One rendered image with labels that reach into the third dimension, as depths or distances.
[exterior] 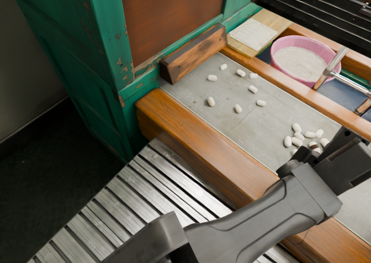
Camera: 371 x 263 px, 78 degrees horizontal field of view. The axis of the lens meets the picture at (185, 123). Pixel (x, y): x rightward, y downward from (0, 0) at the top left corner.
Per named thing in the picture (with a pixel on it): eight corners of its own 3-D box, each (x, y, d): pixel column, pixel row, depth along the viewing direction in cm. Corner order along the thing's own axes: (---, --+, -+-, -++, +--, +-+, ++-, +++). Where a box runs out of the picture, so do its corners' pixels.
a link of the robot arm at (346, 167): (348, 129, 39) (341, 121, 30) (393, 172, 35) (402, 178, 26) (292, 168, 44) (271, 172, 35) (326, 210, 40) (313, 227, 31)
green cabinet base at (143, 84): (145, 189, 135) (117, 93, 65) (89, 133, 154) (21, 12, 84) (265, 73, 195) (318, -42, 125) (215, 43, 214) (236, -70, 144)
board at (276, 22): (250, 59, 87) (251, 57, 86) (219, 41, 92) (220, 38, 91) (291, 24, 102) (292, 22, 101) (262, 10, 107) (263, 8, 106)
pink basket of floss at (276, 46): (337, 100, 90) (353, 83, 82) (270, 98, 89) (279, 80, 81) (315, 54, 105) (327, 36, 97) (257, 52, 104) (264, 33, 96)
